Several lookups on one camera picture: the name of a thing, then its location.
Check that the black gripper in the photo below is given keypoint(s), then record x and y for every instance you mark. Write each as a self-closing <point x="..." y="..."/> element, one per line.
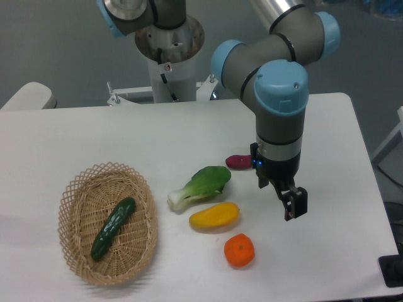
<point x="281" y="174"/>

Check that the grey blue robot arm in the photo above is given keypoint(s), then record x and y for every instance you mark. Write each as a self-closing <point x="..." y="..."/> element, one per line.
<point x="269" y="76"/>

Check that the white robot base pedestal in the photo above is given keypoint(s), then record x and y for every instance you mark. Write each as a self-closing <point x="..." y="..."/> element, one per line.
<point x="171" y="57"/>

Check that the white metal frame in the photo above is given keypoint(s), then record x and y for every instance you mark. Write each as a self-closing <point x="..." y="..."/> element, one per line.
<point x="388" y="143"/>

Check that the yellow mango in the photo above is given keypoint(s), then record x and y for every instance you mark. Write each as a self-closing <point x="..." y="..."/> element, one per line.
<point x="222" y="214"/>

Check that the orange tangerine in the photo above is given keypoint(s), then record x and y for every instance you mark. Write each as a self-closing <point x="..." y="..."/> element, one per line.
<point x="239" y="250"/>

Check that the green cucumber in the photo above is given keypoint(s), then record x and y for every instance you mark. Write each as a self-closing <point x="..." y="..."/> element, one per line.
<point x="117" y="218"/>

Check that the green bok choy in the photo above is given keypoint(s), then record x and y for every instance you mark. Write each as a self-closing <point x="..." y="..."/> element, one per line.
<point x="207" y="182"/>

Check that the white chair armrest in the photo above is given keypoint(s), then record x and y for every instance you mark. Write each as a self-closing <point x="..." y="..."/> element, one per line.
<point x="32" y="96"/>

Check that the black table clamp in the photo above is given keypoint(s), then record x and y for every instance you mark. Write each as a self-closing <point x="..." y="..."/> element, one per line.
<point x="391" y="268"/>

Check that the purple sweet potato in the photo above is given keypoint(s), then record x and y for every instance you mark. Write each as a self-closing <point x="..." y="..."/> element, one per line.
<point x="238" y="162"/>

